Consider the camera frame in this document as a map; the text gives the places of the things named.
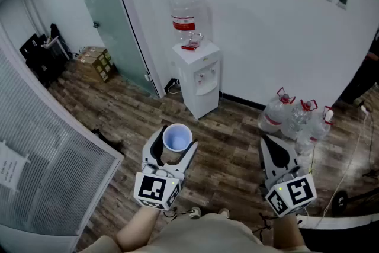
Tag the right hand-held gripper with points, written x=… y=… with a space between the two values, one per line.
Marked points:
x=299 y=192

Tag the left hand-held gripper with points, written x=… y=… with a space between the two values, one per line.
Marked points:
x=154 y=186

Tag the white paper cup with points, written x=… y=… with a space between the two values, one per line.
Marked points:
x=177 y=139

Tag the white water dispenser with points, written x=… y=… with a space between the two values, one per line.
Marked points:
x=195 y=65

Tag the person's left forearm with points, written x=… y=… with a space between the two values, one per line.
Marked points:
x=139 y=228

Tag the person's right forearm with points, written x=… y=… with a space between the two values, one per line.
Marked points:
x=287 y=231

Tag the large clear water jug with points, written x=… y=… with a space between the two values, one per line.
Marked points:
x=188 y=9

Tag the black bag on floor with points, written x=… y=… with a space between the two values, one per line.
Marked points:
x=109 y=142

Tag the person's left beige shoe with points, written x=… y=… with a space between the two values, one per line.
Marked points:
x=195 y=212

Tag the person's beige shoe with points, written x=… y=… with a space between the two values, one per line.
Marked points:
x=224 y=212
x=195 y=212

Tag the person's right beige shoe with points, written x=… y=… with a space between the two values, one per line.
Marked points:
x=224 y=212

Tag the black scooter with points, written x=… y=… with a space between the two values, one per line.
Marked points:
x=340 y=201

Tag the white curved furniture edge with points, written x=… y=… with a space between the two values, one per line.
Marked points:
x=340 y=220

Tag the person's beige shirt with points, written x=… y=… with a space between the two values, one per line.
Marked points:
x=213 y=237

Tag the brown cardboard box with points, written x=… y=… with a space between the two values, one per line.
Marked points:
x=89 y=54
x=103 y=68

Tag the red plastic seal strip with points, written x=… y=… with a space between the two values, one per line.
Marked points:
x=189 y=46

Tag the white framed glass partition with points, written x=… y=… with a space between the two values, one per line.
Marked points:
x=50 y=163

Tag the frosted glass door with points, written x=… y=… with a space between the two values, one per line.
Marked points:
x=112 y=23

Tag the white paper notice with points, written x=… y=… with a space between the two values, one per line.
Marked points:
x=10 y=167

